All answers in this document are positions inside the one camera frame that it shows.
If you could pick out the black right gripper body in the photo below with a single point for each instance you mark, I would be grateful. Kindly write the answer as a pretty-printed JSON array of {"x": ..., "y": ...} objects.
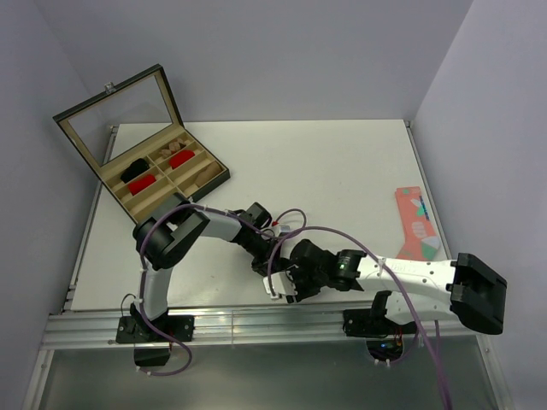
[{"x": 307, "y": 284}]

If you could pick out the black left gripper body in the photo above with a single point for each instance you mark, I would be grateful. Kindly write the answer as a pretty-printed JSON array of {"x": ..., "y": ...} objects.
[{"x": 257, "y": 248}]

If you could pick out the tan ribbed sock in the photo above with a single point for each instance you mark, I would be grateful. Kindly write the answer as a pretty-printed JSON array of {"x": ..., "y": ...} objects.
[{"x": 208, "y": 173}]

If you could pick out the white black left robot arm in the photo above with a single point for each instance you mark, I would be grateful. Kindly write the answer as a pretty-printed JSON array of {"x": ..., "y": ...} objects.
[{"x": 165, "y": 237}]

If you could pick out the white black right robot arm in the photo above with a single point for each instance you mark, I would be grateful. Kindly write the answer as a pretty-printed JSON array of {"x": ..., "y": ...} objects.
[{"x": 405, "y": 291}]

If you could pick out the pink patterned sock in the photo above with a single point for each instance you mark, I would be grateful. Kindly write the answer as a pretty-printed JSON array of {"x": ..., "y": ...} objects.
[{"x": 421, "y": 242}]

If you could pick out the red rolled sock right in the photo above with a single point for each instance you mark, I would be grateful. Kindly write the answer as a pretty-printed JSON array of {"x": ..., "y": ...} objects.
[{"x": 180, "y": 158}]

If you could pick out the red rolled sock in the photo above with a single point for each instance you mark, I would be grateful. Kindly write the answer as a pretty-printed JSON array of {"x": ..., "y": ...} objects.
[
  {"x": 180, "y": 158},
  {"x": 140, "y": 184}
]

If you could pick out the beige rolled sock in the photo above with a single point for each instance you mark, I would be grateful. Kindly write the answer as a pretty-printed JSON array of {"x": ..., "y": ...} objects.
[{"x": 172, "y": 147}]

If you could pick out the red rolled sock left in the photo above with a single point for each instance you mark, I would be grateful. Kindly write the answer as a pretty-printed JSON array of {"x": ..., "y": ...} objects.
[{"x": 140, "y": 184}]

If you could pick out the black rolled sock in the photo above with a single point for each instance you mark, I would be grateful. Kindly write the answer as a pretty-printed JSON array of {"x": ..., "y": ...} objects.
[{"x": 136, "y": 168}]

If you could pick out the black compartment storage box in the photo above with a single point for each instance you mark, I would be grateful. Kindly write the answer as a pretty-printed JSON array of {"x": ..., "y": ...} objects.
[{"x": 135, "y": 119}]

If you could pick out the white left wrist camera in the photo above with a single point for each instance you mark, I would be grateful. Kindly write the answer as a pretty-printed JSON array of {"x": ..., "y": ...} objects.
[{"x": 281, "y": 230}]

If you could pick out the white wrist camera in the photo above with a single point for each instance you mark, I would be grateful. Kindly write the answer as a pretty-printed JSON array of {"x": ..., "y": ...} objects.
[
  {"x": 279, "y": 285},
  {"x": 281, "y": 230}
]

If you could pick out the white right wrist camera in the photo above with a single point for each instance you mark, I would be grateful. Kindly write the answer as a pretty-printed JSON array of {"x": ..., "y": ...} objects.
[{"x": 279, "y": 285}]

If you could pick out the aluminium rail frame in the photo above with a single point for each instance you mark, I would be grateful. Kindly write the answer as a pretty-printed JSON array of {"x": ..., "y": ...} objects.
[{"x": 310, "y": 160}]

